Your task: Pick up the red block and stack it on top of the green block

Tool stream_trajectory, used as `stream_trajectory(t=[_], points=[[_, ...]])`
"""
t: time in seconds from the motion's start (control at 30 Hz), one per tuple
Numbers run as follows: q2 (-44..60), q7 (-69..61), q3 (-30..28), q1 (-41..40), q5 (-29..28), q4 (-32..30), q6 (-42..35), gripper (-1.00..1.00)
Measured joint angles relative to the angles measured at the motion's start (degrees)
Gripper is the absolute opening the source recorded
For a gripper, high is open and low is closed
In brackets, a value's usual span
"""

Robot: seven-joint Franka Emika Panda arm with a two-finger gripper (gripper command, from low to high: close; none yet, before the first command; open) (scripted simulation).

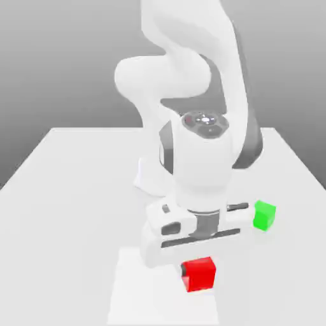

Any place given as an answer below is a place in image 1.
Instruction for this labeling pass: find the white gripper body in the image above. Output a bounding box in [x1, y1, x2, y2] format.
[140, 216, 256, 269]

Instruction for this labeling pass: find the small red cube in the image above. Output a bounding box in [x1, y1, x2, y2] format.
[180, 256, 217, 293]

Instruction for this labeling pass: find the small green cube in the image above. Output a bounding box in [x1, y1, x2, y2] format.
[252, 200, 277, 232]

